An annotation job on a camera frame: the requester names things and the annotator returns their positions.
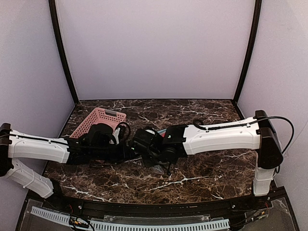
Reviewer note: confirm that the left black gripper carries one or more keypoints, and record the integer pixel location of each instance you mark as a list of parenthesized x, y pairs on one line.
[(122, 152)]

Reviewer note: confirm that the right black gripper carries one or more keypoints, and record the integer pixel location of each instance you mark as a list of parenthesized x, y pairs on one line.
[(149, 158)]

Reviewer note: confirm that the pink perforated plastic basket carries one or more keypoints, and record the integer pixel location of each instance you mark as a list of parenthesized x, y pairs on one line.
[(98, 116)]

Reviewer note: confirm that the zip bag with blue zipper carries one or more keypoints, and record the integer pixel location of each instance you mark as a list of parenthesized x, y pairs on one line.
[(162, 132)]

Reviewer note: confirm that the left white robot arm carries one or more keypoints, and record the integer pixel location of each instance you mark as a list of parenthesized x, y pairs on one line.
[(101, 142)]

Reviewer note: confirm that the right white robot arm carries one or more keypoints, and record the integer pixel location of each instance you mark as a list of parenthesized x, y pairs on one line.
[(254, 133)]

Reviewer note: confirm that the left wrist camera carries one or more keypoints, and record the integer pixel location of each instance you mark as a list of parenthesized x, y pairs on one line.
[(121, 133)]

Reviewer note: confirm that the white slotted cable duct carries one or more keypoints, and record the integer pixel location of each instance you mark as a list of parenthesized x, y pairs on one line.
[(117, 223)]

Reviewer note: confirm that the black front table rail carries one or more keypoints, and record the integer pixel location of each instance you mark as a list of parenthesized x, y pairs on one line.
[(234, 208)]

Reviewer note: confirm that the left black frame post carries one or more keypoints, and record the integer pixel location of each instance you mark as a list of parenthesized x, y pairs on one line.
[(61, 51)]

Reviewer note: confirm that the black frame post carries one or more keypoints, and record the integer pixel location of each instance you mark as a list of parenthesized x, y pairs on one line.
[(61, 51), (249, 50)]

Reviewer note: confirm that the right black frame post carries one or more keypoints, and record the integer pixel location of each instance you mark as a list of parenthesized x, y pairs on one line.
[(249, 50)]

